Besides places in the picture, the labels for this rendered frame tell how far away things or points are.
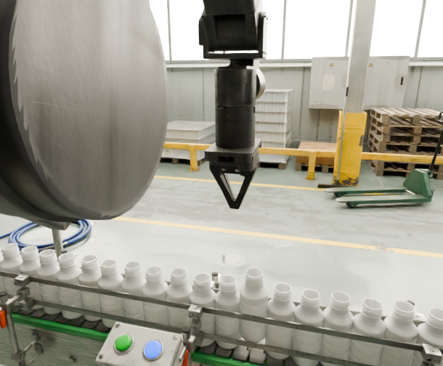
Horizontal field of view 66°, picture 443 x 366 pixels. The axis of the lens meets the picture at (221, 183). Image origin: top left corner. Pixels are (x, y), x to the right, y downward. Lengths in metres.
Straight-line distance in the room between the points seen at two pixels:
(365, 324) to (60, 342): 0.72
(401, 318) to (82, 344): 0.72
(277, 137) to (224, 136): 5.56
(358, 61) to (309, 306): 4.69
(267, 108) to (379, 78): 2.42
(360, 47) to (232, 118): 4.83
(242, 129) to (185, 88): 7.70
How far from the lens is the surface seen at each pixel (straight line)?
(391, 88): 7.44
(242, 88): 0.46
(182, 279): 0.79
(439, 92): 7.97
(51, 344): 1.05
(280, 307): 0.76
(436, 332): 0.79
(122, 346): 0.71
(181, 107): 8.22
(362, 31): 5.27
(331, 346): 0.80
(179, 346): 0.72
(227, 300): 0.77
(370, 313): 0.75
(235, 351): 0.85
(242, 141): 0.47
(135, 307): 0.87
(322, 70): 7.30
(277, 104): 5.95
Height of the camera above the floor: 1.59
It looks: 18 degrees down
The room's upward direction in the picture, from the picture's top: straight up
